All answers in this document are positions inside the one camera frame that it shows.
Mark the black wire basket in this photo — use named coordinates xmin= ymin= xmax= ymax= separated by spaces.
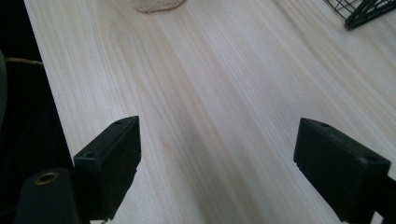
xmin=323 ymin=0 xmax=396 ymax=31

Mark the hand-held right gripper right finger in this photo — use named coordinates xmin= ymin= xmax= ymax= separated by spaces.
xmin=292 ymin=117 xmax=392 ymax=224

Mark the beige round bread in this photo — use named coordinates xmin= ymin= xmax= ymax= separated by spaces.
xmin=129 ymin=0 xmax=187 ymax=14

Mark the thin brown cable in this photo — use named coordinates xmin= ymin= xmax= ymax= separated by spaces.
xmin=4 ymin=57 xmax=44 ymax=66

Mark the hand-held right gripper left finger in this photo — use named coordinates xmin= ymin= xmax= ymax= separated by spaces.
xmin=73 ymin=115 xmax=142 ymax=222

